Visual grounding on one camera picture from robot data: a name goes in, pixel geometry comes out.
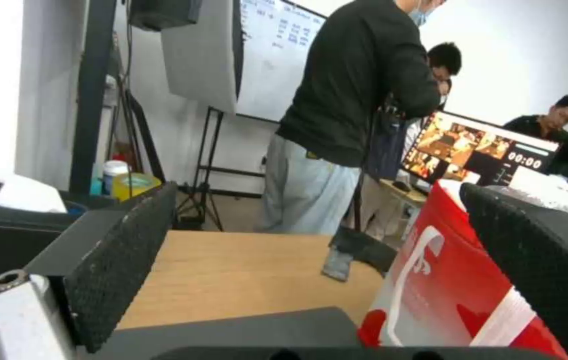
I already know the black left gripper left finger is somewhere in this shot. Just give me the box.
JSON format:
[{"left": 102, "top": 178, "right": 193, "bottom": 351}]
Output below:
[{"left": 0, "top": 181, "right": 179, "bottom": 360}]

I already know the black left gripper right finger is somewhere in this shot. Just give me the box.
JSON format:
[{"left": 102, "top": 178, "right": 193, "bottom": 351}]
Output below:
[{"left": 461, "top": 182, "right": 568, "bottom": 357}]

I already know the red and white takeout bag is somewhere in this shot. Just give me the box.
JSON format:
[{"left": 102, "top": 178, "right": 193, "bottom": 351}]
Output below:
[{"left": 357, "top": 179, "right": 568, "bottom": 359}]

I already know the yellow round container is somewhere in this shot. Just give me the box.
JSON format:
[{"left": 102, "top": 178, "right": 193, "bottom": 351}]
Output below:
[{"left": 112, "top": 173, "right": 163, "bottom": 202}]

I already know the white bottle with blue label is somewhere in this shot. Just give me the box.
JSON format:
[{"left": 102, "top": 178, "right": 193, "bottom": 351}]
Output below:
[{"left": 99, "top": 160, "right": 130, "bottom": 197}]

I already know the white tissue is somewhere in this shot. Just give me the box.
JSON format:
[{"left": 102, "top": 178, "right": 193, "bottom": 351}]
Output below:
[{"left": 0, "top": 174, "right": 70, "bottom": 215}]

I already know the black tissue box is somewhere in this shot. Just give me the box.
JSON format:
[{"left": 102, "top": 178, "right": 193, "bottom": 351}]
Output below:
[{"left": 0, "top": 179, "right": 115, "bottom": 286}]

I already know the black computer monitor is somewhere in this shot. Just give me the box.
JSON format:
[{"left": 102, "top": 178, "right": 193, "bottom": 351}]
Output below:
[{"left": 397, "top": 110, "right": 565, "bottom": 190}]

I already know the black tripod light stand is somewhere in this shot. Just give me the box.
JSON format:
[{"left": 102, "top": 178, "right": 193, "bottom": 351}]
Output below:
[{"left": 111, "top": 22, "right": 167, "bottom": 183}]

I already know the seated person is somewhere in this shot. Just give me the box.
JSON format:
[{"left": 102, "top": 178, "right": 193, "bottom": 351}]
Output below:
[{"left": 503, "top": 94, "right": 568, "bottom": 174}]

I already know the dark grey flat pad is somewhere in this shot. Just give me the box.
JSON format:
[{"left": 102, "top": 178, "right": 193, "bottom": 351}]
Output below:
[{"left": 83, "top": 306, "right": 365, "bottom": 353}]

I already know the black upright pillar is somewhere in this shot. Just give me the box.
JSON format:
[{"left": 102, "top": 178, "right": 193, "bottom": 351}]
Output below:
[{"left": 67, "top": 0, "right": 118, "bottom": 193}]

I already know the dark grey crumpled wrapper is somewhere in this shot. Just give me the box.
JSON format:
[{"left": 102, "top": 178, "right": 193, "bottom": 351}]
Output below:
[{"left": 319, "top": 227, "right": 399, "bottom": 282}]

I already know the white softbox light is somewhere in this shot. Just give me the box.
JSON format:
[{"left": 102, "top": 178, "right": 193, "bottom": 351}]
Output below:
[{"left": 160, "top": 0, "right": 245, "bottom": 113}]

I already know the person behind monitor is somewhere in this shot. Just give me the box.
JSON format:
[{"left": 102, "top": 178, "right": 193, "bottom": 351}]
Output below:
[{"left": 358, "top": 42, "right": 465, "bottom": 241}]

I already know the standing person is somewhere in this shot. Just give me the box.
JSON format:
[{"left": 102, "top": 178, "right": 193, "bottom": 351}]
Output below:
[{"left": 258, "top": 0, "right": 447, "bottom": 235}]

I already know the whiteboard on stand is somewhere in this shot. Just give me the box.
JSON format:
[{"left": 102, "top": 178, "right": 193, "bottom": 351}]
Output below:
[{"left": 176, "top": 0, "right": 329, "bottom": 232}]

